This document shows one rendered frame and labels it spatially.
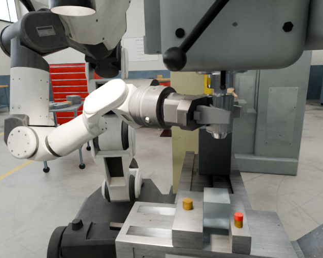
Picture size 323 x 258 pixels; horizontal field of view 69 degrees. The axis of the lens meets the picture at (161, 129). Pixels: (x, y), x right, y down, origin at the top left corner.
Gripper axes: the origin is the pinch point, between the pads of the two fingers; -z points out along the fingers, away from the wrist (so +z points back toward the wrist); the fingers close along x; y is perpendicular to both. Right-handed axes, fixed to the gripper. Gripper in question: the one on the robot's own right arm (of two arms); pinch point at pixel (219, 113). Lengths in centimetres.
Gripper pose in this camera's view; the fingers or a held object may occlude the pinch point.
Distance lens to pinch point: 43.9
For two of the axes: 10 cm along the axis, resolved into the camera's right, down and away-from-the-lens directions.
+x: 5.7, -2.3, 7.9
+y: 0.2, 9.7, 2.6
